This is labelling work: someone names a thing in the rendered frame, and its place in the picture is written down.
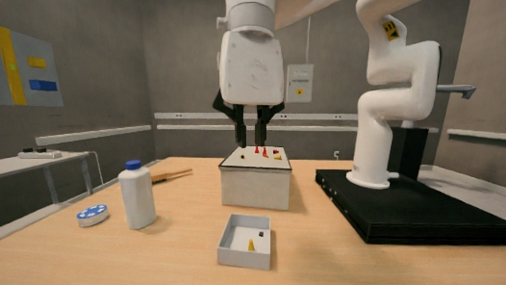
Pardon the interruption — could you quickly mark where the white bottle with blue cap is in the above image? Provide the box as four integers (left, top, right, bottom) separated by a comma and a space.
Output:
118, 161, 157, 229

